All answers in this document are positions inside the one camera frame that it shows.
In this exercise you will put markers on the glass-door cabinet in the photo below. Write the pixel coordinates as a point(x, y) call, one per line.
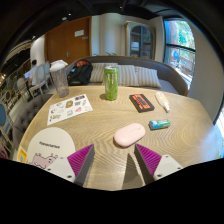
point(140, 40)

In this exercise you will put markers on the person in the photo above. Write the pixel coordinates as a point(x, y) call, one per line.
point(33, 70)

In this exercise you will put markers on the white sticker sheet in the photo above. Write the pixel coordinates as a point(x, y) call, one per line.
point(68, 108)

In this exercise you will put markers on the green drink can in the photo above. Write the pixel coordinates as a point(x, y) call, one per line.
point(111, 83)

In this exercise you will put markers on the clear plastic tumbler with lid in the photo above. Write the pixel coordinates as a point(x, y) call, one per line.
point(60, 81)

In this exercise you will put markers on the striped cushion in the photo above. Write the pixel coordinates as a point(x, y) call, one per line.
point(128, 75)
point(97, 72)
point(148, 77)

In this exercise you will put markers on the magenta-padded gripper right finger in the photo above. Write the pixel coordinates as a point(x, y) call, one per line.
point(150, 160)

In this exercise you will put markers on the black and orange flat box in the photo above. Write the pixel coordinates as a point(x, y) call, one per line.
point(141, 102)

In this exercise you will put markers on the grey curved sofa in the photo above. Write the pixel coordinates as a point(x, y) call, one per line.
point(170, 78)

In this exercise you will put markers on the white dining chairs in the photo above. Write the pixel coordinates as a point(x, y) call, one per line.
point(38, 76)

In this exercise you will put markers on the small green and blue pack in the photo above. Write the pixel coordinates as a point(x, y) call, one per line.
point(159, 124)

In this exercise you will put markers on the round white pig mouse pad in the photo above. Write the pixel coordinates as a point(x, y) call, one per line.
point(50, 143)

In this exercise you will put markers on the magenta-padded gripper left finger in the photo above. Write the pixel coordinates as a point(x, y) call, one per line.
point(80, 160)

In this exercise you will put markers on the white squeeze tube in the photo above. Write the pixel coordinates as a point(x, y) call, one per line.
point(162, 100)

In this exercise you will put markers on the brown wooden door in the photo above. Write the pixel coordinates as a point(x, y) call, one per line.
point(68, 40)

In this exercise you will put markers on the black-framed window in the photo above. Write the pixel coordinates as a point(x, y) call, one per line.
point(180, 50)

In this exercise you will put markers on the bright side window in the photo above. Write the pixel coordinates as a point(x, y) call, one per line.
point(220, 125)

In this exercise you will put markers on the yellow card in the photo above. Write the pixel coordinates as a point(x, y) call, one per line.
point(22, 155)

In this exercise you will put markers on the pink computer mouse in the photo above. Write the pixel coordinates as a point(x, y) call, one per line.
point(129, 135)

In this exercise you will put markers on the black and orange backpack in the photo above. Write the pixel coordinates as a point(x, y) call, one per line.
point(80, 73)

